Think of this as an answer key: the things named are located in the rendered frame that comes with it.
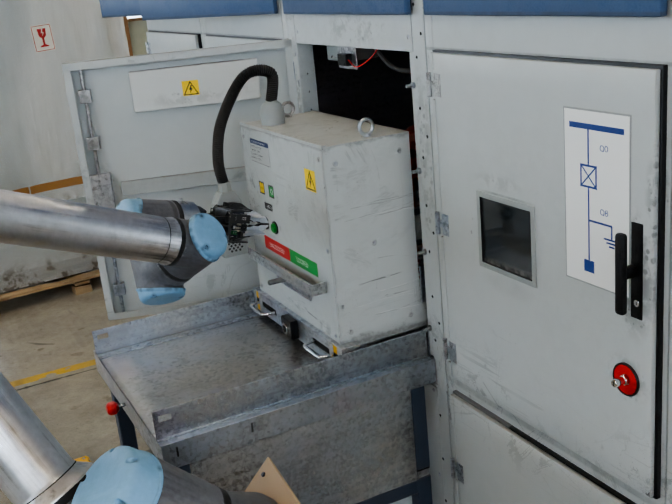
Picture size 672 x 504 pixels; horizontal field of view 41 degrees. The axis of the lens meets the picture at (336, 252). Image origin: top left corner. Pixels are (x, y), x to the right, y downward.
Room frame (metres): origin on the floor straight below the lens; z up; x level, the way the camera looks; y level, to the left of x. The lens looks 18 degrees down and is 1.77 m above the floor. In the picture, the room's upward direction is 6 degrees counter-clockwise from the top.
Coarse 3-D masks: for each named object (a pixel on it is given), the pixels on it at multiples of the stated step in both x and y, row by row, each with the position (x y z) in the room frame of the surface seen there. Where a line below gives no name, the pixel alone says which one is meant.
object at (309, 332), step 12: (264, 300) 2.32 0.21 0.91; (276, 300) 2.27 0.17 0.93; (264, 312) 2.33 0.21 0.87; (276, 312) 2.25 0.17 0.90; (288, 312) 2.18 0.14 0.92; (300, 324) 2.11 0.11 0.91; (300, 336) 2.12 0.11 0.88; (312, 336) 2.05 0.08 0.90; (324, 336) 1.99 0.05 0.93; (312, 348) 2.06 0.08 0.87; (324, 348) 1.99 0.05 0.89; (348, 348) 1.92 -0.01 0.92
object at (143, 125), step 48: (240, 48) 2.53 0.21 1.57; (288, 48) 2.55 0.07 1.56; (96, 96) 2.51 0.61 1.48; (144, 96) 2.50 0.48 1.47; (192, 96) 2.51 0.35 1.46; (240, 96) 2.53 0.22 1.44; (288, 96) 2.57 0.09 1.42; (96, 144) 2.48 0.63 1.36; (144, 144) 2.52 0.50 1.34; (192, 144) 2.54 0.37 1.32; (240, 144) 2.55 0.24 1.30; (96, 192) 2.48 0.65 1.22; (144, 192) 2.50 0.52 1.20; (192, 192) 2.54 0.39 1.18; (240, 192) 2.55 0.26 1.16; (192, 288) 2.53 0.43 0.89; (240, 288) 2.55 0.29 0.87
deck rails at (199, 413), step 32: (160, 320) 2.28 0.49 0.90; (192, 320) 2.32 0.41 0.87; (224, 320) 2.36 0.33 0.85; (96, 352) 2.20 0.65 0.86; (352, 352) 1.91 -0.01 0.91; (384, 352) 1.95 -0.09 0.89; (416, 352) 1.98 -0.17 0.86; (256, 384) 1.81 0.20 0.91; (288, 384) 1.84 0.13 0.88; (320, 384) 1.87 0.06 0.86; (192, 416) 1.74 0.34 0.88; (224, 416) 1.77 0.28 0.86
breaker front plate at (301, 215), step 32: (288, 160) 2.11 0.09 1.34; (320, 160) 1.95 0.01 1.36; (256, 192) 2.32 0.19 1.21; (288, 192) 2.13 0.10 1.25; (320, 192) 1.96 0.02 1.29; (288, 224) 2.15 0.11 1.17; (320, 224) 1.98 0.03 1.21; (320, 256) 1.99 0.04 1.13; (288, 288) 2.19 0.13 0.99; (320, 320) 2.03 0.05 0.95
